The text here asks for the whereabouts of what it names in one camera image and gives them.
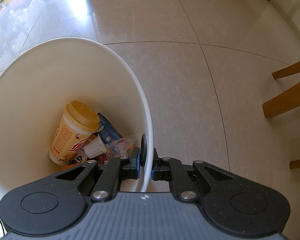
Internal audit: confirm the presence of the wooden chair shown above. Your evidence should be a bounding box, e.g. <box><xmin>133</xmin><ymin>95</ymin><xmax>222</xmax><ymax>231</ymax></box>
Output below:
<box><xmin>262</xmin><ymin>56</ymin><xmax>300</xmax><ymax>170</ymax></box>

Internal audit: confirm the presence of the yellow milk tea cup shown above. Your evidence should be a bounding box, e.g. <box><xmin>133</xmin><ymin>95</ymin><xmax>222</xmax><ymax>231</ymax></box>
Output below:
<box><xmin>49</xmin><ymin>101</ymin><xmax>100</xmax><ymax>165</ymax></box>

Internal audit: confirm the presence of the white plastic trash bin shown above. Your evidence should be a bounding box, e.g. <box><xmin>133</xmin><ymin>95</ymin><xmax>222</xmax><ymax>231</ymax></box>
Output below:
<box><xmin>0</xmin><ymin>37</ymin><xmax>154</xmax><ymax>200</ymax></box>

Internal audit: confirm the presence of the clear plastic wrapper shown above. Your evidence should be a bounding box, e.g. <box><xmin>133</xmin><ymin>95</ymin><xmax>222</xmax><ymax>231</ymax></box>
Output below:
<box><xmin>104</xmin><ymin>134</ymin><xmax>137</xmax><ymax>160</ymax></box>

